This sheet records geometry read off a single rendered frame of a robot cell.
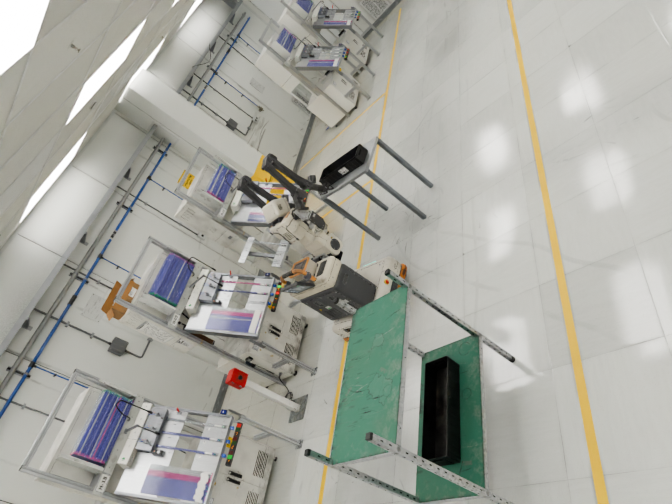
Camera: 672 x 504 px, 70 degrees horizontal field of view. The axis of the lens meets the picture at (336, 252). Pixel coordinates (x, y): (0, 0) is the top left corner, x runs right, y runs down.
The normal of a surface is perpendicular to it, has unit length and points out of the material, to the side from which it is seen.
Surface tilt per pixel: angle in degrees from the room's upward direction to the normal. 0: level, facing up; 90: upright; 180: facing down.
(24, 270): 90
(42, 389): 90
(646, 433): 0
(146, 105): 90
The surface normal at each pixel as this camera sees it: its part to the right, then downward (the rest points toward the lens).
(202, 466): -0.05, -0.66
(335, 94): -0.15, 0.75
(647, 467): -0.75, -0.51
